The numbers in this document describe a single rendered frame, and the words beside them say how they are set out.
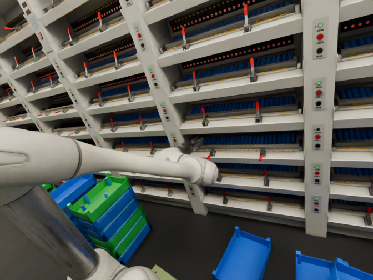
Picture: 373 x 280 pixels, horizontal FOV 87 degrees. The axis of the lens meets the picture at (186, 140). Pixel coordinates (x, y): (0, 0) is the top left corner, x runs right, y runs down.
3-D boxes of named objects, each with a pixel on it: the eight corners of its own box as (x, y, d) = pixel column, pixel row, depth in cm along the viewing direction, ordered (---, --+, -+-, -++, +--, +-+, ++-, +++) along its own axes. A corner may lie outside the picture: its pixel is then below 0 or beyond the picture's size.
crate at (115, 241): (112, 251, 115) (106, 242, 112) (92, 241, 126) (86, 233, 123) (144, 211, 137) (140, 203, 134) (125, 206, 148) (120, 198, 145)
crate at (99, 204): (92, 223, 105) (85, 213, 102) (73, 215, 116) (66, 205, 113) (131, 185, 127) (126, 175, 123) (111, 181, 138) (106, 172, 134)
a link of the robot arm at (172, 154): (165, 163, 99) (187, 170, 93) (144, 176, 86) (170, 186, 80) (165, 143, 95) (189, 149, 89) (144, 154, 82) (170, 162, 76)
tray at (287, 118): (304, 129, 83) (304, 103, 74) (181, 134, 113) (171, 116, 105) (302, 100, 95) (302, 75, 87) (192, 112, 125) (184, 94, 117)
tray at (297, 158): (305, 165, 91) (305, 152, 85) (190, 161, 121) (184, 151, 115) (303, 135, 103) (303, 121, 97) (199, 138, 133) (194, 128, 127)
